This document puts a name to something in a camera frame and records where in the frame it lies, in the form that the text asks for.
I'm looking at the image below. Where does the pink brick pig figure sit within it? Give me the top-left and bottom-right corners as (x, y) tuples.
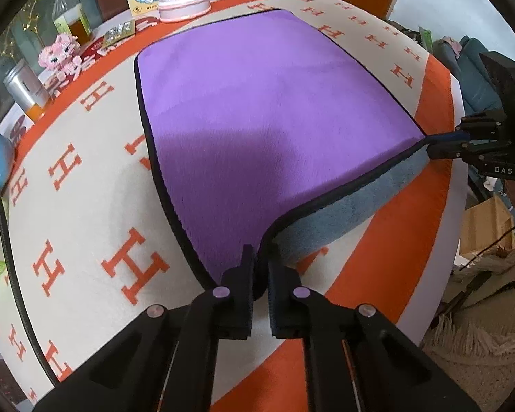
(38, 33), (81, 76)

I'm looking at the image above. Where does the silver and orange can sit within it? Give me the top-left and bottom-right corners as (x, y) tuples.
(3, 59), (52, 123)

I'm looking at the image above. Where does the glass bottle with amber liquid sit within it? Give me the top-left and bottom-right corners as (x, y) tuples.
(52, 0), (92, 46)

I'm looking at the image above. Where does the black cable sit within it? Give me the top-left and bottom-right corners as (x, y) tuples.
(0, 167), (62, 386)

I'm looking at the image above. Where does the beige fringed blanket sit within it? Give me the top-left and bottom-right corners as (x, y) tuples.
(421, 249), (515, 411)

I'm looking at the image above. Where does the orange and white H-pattern tablecloth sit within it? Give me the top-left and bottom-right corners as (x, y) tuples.
(0, 0), (469, 412)

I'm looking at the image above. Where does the purple and grey towel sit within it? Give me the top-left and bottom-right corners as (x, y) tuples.
(134, 9), (429, 296)

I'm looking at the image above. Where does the silver pill blister pack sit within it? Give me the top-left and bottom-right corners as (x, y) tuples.
(101, 20), (136, 48)

